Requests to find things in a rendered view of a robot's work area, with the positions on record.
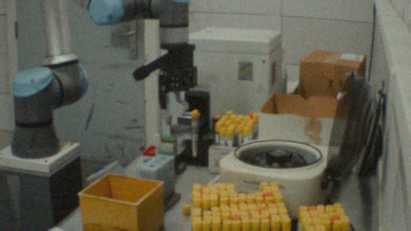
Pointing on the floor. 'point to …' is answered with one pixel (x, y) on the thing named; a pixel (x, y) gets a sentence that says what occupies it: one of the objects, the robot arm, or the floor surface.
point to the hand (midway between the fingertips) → (166, 119)
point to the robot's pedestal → (38, 196)
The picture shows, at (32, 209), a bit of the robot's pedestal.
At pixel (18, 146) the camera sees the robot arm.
